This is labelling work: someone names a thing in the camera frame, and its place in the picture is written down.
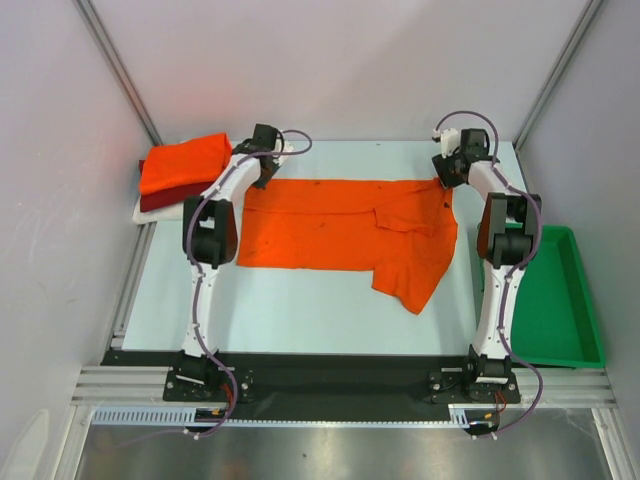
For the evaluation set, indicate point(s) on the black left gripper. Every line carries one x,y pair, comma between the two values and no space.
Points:
261,183

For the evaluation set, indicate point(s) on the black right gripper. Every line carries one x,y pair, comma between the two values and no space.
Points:
448,173

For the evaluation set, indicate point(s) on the orange t-shirt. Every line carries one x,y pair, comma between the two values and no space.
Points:
213,148
403,232

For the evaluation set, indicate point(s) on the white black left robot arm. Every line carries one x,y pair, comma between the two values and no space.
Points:
210,235

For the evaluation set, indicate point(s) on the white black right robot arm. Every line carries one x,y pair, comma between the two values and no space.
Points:
508,238

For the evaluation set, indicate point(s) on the folded orange t-shirt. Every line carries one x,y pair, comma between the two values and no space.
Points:
213,148

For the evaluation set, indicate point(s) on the folded white t-shirt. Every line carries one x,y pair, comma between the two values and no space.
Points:
169,213

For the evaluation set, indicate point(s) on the folded dark red t-shirt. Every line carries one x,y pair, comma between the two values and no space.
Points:
165,197

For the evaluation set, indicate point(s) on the green plastic tray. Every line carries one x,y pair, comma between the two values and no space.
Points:
555,323

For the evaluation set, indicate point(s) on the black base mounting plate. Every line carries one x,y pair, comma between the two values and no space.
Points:
330,388

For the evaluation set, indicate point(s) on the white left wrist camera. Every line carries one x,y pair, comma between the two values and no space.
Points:
282,147

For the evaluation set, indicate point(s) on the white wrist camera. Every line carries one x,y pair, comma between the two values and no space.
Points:
282,147
449,140

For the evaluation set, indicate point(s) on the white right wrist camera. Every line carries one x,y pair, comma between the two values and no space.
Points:
449,140

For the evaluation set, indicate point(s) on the right corner aluminium post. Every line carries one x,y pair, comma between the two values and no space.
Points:
560,67

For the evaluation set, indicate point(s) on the corner aluminium post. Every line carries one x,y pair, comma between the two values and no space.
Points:
560,67
109,51

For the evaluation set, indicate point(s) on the left corner aluminium post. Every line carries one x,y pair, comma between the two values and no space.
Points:
109,51

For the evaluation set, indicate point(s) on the white slotted cable duct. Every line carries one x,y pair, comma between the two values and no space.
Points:
202,417

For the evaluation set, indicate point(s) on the aluminium frame rail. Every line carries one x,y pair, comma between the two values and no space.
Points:
111,385

